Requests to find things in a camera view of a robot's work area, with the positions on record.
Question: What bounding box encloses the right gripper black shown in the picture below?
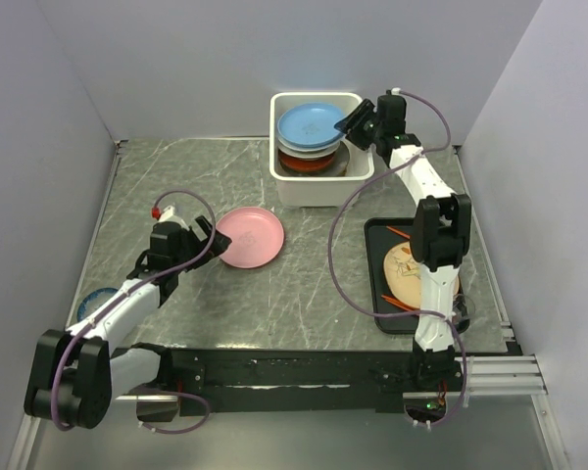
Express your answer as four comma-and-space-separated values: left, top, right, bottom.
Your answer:
333, 99, 383, 152

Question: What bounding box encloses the light blue plastic plate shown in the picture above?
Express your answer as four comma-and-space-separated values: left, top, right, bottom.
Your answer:
277, 103, 345, 147

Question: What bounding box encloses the red scalloped plate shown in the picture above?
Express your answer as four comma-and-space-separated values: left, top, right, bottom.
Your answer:
278, 154, 335, 174

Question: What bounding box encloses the white plate blue rim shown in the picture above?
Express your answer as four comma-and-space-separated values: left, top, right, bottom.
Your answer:
277, 146, 337, 161

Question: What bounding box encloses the pale grey large plate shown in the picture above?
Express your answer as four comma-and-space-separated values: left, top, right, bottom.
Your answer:
277, 135, 341, 154

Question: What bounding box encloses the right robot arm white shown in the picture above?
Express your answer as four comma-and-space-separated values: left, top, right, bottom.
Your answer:
335, 88, 472, 390

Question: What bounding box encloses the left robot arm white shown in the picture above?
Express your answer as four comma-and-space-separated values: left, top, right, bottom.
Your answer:
24, 216, 231, 431

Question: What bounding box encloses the white plastic bin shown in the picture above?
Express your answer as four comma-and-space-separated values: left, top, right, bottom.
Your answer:
269, 91, 374, 208

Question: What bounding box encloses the pink plastic plate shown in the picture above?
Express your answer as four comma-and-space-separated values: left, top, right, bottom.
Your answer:
217, 207, 285, 269

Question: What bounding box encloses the black rectangular tray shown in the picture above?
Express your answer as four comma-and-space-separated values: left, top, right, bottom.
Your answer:
364, 217, 464, 336

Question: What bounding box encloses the orange chopstick upper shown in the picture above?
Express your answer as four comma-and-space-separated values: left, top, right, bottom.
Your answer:
386, 226, 411, 240

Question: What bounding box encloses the orange chopstick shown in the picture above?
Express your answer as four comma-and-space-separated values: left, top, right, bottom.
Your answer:
381, 295, 416, 316
386, 226, 411, 240

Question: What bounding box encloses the blue and white small dish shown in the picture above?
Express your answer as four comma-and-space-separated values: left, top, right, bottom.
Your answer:
76, 287, 118, 322

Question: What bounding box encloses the peach plate with bird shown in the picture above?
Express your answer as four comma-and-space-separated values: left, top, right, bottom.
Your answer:
382, 242, 460, 315

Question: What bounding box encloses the orange chopstick lower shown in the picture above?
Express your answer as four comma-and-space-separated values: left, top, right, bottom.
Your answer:
381, 295, 416, 316

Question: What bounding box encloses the clear glass cup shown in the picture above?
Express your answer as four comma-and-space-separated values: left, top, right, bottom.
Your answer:
454, 294, 476, 333

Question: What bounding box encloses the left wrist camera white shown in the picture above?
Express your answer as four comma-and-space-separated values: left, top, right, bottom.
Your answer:
151, 205, 188, 230

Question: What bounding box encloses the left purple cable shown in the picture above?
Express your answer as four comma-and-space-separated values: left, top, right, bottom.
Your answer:
51, 189, 217, 436

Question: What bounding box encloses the purple cable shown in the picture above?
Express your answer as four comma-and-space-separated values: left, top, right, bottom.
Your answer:
326, 88, 471, 432
51, 189, 217, 436

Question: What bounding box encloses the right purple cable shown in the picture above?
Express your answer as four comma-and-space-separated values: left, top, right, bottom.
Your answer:
326, 88, 471, 432

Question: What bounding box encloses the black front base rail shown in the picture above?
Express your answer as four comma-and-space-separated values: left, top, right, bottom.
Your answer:
53, 345, 466, 417

